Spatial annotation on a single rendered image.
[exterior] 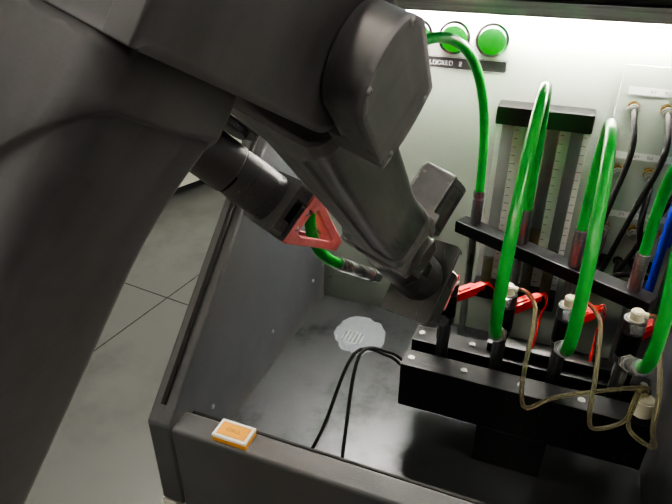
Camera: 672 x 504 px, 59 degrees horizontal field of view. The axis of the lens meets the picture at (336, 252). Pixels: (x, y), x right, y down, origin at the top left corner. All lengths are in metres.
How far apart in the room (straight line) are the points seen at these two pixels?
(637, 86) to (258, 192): 0.61
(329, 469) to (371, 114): 0.63
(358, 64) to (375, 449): 0.83
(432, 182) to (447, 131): 0.44
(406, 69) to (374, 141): 0.03
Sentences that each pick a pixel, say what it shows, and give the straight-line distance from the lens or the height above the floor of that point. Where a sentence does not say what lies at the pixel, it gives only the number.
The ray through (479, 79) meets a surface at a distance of 0.90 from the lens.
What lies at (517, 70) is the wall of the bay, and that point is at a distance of 1.02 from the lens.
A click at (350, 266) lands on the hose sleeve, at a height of 1.16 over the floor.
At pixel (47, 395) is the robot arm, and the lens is 0.20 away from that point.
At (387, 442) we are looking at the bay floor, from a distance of 0.99.
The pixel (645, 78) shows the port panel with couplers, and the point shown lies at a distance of 1.02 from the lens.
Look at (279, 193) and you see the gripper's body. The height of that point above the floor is 1.29.
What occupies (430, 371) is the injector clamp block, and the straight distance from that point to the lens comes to 0.89.
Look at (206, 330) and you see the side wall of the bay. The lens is 0.88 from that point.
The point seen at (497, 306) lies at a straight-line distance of 0.66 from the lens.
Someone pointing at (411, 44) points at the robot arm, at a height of 1.52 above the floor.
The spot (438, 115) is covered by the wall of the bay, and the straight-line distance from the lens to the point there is 1.06.
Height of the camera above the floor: 1.56
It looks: 30 degrees down
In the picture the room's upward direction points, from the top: straight up
